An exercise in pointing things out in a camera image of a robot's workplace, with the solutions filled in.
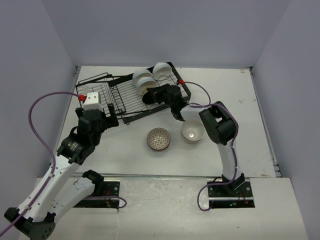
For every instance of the tan bowl white inside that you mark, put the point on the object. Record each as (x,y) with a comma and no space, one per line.
(192,141)

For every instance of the black wire dish rack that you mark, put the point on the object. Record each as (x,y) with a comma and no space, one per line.
(120,91)

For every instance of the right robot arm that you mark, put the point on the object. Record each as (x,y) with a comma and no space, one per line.
(220,126)

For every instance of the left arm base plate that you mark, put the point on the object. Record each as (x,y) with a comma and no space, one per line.
(109,188)

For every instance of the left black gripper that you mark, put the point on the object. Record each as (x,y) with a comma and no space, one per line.
(113,122)

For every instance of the white bowl back left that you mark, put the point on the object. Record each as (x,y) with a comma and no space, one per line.
(139,73)

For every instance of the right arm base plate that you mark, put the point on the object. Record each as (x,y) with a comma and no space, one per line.
(221,198)

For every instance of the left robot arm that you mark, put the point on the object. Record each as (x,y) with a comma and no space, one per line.
(37,216)

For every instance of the brown lattice patterned bowl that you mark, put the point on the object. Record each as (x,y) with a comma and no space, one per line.
(158,137)

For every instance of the white bowl middle left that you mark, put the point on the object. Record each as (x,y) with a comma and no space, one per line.
(145,82)

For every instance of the white bowl back right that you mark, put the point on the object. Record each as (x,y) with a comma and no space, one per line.
(161,71)

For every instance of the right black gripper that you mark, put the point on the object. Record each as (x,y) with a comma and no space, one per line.
(158,92)

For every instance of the tan bowl with branch motif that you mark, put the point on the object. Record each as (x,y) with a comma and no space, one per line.
(192,130)

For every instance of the black glazed tan bowl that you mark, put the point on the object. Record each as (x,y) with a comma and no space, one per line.
(146,97)

